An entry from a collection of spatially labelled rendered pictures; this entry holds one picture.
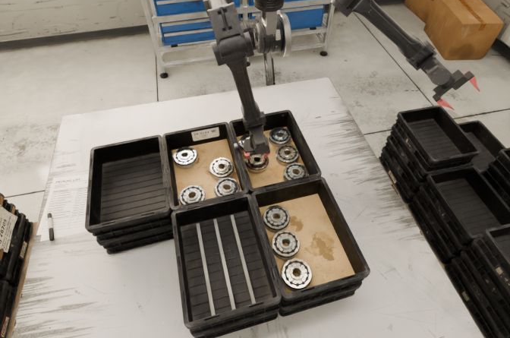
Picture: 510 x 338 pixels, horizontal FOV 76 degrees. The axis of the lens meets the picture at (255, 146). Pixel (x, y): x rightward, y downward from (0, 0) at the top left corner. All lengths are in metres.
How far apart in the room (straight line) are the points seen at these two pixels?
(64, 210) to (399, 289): 1.43
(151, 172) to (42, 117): 2.02
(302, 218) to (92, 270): 0.85
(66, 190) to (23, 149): 1.47
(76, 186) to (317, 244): 1.14
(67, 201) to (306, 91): 1.40
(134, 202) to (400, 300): 1.09
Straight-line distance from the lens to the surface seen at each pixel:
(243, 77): 1.02
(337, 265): 1.27
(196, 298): 1.22
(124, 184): 1.51
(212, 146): 1.54
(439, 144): 2.27
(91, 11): 4.11
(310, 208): 1.36
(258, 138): 1.22
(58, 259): 1.60
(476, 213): 2.20
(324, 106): 1.95
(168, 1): 3.04
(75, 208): 1.70
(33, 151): 3.14
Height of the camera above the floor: 1.99
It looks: 49 degrees down
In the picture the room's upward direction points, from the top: 1 degrees counter-clockwise
